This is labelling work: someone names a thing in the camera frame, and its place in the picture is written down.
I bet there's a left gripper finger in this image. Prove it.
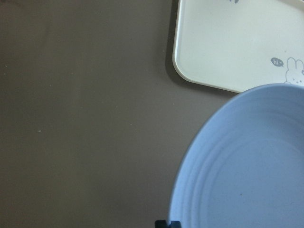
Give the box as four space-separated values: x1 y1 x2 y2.
154 220 181 228

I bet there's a blue plate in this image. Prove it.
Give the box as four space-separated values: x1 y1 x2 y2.
168 84 304 228

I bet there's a cream rabbit tray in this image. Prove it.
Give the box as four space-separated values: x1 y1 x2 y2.
172 0 304 93

